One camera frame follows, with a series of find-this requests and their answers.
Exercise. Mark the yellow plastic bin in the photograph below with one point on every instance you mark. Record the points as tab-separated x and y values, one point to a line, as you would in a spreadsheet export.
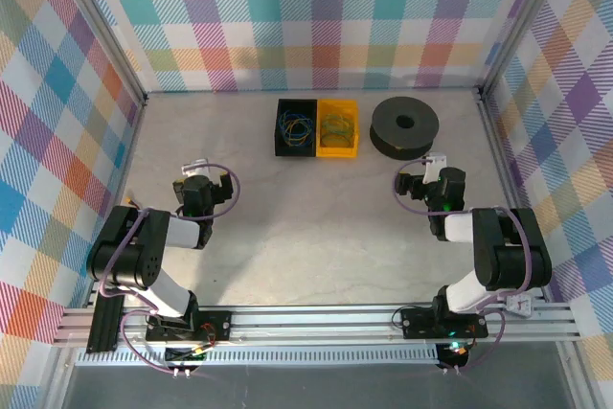
337	151

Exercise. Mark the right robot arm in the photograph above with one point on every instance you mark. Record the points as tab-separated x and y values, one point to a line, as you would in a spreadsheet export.
503	256

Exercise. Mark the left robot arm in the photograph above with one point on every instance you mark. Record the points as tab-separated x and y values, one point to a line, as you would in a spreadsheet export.
120	260

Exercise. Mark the black plastic bin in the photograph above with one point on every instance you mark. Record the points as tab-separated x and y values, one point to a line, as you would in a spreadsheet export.
282	150

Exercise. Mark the small white clock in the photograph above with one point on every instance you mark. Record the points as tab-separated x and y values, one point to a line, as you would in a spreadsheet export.
519	304

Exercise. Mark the black controller board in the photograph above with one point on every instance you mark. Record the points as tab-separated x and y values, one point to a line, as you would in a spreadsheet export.
455	354
184	356

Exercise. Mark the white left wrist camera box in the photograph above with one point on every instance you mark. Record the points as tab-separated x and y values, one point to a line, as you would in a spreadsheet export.
194	167

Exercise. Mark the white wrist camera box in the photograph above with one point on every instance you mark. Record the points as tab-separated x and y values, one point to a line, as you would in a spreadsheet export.
194	167
433	167

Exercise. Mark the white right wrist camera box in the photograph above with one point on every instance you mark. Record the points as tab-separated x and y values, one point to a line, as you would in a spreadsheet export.
433	167

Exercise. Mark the aluminium side rail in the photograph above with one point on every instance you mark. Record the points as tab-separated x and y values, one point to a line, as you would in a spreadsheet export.
503	165
125	174

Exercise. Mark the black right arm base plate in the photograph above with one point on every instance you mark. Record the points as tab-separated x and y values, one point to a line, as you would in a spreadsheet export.
416	323

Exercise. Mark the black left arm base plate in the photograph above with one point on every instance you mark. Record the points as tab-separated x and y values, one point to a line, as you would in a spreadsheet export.
218	325

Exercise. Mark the aluminium front rail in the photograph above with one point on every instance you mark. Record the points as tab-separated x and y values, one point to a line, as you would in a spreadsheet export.
311	323

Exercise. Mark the black upright bracket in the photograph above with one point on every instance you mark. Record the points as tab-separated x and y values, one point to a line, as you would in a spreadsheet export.
103	327

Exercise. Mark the aluminium frame post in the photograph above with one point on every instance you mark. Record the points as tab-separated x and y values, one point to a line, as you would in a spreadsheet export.
103	26
519	21

